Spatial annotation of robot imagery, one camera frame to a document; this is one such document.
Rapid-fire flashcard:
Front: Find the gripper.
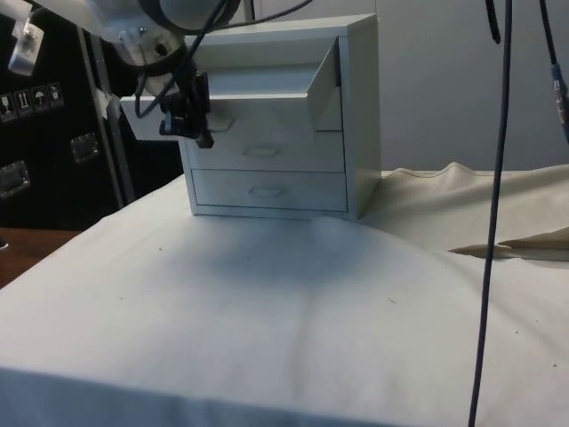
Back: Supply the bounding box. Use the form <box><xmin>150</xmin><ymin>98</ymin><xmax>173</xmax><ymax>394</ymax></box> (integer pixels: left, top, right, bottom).
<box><xmin>132</xmin><ymin>38</ymin><xmax>216</xmax><ymax>150</ymax></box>

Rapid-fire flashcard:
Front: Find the white drawer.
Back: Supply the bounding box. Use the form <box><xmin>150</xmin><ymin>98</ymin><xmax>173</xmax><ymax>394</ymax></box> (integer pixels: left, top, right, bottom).
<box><xmin>118</xmin><ymin>36</ymin><xmax>344</xmax><ymax>142</ymax></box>

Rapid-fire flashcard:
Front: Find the black cabinet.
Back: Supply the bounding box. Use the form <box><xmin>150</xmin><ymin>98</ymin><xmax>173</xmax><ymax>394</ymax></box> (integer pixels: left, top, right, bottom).
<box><xmin>0</xmin><ymin>0</ymin><xmax>188</xmax><ymax>232</ymax></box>

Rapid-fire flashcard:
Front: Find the white chest of drawers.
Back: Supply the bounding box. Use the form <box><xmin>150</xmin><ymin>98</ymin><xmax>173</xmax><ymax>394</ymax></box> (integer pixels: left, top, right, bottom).
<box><xmin>180</xmin><ymin>12</ymin><xmax>384</xmax><ymax>222</ymax></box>

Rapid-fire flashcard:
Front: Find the black cable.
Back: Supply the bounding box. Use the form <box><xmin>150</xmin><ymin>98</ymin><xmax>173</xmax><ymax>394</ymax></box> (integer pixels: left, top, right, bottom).
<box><xmin>467</xmin><ymin>0</ymin><xmax>516</xmax><ymax>427</ymax></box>
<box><xmin>484</xmin><ymin>0</ymin><xmax>503</xmax><ymax>46</ymax></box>
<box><xmin>538</xmin><ymin>0</ymin><xmax>569</xmax><ymax>146</ymax></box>
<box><xmin>134</xmin><ymin>0</ymin><xmax>315</xmax><ymax>120</ymax></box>

